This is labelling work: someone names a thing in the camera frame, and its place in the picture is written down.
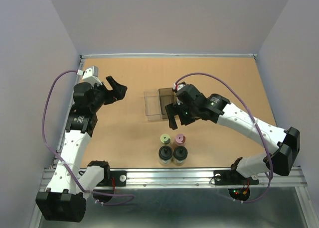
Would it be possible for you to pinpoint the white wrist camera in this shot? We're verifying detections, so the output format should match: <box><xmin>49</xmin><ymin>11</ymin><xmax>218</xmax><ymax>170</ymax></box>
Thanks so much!
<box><xmin>172</xmin><ymin>82</ymin><xmax>186</xmax><ymax>93</ymax></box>
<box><xmin>77</xmin><ymin>66</ymin><xmax>102</xmax><ymax>86</ymax></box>

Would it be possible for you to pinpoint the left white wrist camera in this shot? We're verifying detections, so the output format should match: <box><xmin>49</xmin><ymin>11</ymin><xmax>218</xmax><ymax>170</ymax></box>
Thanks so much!
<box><xmin>77</xmin><ymin>66</ymin><xmax>102</xmax><ymax>86</ymax></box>

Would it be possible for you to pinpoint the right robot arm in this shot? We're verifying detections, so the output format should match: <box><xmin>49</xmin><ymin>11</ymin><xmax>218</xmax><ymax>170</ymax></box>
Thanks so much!
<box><xmin>165</xmin><ymin>84</ymin><xmax>300</xmax><ymax>183</ymax></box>

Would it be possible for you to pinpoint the yellow cap bottle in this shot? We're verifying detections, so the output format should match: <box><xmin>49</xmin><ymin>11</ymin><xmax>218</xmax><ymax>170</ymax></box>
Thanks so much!
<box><xmin>160</xmin><ymin>133</ymin><xmax>171</xmax><ymax>146</ymax></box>

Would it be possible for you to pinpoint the clear plastic bin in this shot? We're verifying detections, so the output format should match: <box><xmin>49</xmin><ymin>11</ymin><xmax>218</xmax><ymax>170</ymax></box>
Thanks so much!
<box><xmin>144</xmin><ymin>89</ymin><xmax>162</xmax><ymax>121</ymax></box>

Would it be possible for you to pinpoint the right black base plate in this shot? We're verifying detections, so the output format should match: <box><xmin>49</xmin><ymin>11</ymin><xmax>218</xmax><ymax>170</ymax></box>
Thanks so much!
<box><xmin>213</xmin><ymin>169</ymin><xmax>259</xmax><ymax>186</ymax></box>

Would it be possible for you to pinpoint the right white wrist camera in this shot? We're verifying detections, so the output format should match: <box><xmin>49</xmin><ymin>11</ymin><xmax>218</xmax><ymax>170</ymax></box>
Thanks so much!
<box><xmin>172</xmin><ymin>82</ymin><xmax>186</xmax><ymax>93</ymax></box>

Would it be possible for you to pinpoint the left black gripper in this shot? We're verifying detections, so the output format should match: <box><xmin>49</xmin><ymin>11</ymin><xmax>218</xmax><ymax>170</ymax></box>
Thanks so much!
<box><xmin>90</xmin><ymin>76</ymin><xmax>127</xmax><ymax>112</ymax></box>

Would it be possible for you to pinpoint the aluminium front rail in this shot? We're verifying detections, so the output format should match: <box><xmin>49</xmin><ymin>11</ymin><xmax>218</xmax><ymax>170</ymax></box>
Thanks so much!
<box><xmin>39</xmin><ymin>167</ymin><xmax>308</xmax><ymax>191</ymax></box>

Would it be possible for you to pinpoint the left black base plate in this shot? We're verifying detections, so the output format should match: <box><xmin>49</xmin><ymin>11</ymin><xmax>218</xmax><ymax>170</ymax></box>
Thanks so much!
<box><xmin>79</xmin><ymin>170</ymin><xmax>128</xmax><ymax>188</ymax></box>

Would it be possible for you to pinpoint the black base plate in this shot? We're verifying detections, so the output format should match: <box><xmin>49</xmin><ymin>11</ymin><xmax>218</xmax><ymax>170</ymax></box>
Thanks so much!
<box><xmin>79</xmin><ymin>170</ymin><xmax>128</xmax><ymax>188</ymax></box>
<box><xmin>213</xmin><ymin>169</ymin><xmax>259</xmax><ymax>186</ymax></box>

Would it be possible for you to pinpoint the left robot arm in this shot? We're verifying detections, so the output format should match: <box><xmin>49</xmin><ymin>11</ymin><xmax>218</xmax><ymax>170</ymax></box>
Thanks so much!
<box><xmin>35</xmin><ymin>76</ymin><xmax>127</xmax><ymax>222</ymax></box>

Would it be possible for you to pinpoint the black cap bottle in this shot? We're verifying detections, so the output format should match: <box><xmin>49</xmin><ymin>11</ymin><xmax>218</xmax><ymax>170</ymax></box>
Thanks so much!
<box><xmin>172</xmin><ymin>146</ymin><xmax>188</xmax><ymax>166</ymax></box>
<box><xmin>159</xmin><ymin>145</ymin><xmax>173</xmax><ymax>166</ymax></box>

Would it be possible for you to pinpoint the pink cap bottle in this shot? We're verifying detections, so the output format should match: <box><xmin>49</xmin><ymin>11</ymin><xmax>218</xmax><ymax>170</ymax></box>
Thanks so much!
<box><xmin>173</xmin><ymin>133</ymin><xmax>186</xmax><ymax>147</ymax></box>

